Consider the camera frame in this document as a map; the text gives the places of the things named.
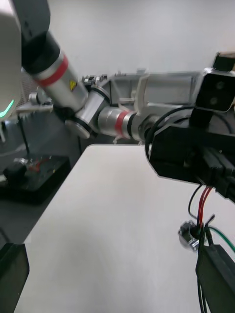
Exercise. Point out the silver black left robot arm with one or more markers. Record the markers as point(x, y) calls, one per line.
point(66, 85)

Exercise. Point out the grey metal shelf frame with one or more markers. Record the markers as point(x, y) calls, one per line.
point(166, 85)

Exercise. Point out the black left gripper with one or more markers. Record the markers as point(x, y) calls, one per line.
point(176, 151)

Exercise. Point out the pale grey robot torso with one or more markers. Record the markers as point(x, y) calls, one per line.
point(8, 61)

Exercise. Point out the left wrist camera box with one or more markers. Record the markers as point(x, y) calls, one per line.
point(214, 91)

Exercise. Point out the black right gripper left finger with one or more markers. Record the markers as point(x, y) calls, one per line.
point(11, 276)

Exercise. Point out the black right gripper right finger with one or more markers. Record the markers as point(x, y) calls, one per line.
point(218, 278)

